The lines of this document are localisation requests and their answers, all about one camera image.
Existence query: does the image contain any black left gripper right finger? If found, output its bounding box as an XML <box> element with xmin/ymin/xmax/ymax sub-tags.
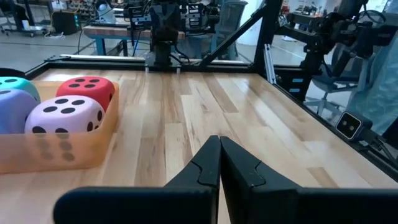
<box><xmin>220</xmin><ymin>136</ymin><xmax>398</xmax><ymax>224</ymax></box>

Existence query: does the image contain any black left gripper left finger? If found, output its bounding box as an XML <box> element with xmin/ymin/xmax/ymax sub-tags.
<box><xmin>52</xmin><ymin>135</ymin><xmax>221</xmax><ymax>224</ymax></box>

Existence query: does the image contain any large red foam die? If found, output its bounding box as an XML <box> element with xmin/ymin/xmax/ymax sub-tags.
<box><xmin>55</xmin><ymin>76</ymin><xmax>116</xmax><ymax>113</ymax></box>

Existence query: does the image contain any large pink foam die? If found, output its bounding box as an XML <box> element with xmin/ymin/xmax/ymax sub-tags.
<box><xmin>24</xmin><ymin>95</ymin><xmax>106</xmax><ymax>164</ymax></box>

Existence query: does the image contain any large purple foam die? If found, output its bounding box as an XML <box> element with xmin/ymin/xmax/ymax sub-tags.
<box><xmin>0</xmin><ymin>88</ymin><xmax>40</xmax><ymax>135</ymax></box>

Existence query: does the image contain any large teal foam die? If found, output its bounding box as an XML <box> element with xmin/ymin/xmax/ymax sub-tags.
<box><xmin>0</xmin><ymin>76</ymin><xmax>41</xmax><ymax>103</ymax></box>

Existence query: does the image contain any black background robot equipment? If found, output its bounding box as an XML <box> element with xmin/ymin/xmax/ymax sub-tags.
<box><xmin>124</xmin><ymin>0</ymin><xmax>218</xmax><ymax>35</ymax></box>

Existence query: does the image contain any wooden table with blue legs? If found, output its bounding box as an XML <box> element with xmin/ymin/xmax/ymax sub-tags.
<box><xmin>82</xmin><ymin>25</ymin><xmax>187</xmax><ymax>57</ymax></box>

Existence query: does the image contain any grey office chair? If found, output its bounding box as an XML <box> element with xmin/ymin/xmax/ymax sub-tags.
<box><xmin>214</xmin><ymin>0</ymin><xmax>249</xmax><ymax>60</ymax></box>

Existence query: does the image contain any orange translucent plastic bin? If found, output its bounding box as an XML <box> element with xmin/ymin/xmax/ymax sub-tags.
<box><xmin>0</xmin><ymin>80</ymin><xmax>121</xmax><ymax>175</ymax></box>

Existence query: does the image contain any blue-grey office chair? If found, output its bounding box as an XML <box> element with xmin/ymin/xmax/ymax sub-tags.
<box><xmin>306</xmin><ymin>46</ymin><xmax>361</xmax><ymax>118</ymax></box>

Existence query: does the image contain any translucent blue plastic cover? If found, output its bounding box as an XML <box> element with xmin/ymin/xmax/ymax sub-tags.
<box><xmin>346</xmin><ymin>30</ymin><xmax>398</xmax><ymax>136</ymax></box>

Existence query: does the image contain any small grey table-level camera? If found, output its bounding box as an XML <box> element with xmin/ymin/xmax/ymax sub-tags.
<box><xmin>335</xmin><ymin>111</ymin><xmax>374</xmax><ymax>141</ymax></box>

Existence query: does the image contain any silver metal bracket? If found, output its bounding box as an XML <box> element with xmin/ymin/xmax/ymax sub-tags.
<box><xmin>264</xmin><ymin>43</ymin><xmax>277</xmax><ymax>85</ymax></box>

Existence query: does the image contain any black table handle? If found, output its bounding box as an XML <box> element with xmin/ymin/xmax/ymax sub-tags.
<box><xmin>0</xmin><ymin>67</ymin><xmax>27</xmax><ymax>79</ymax></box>

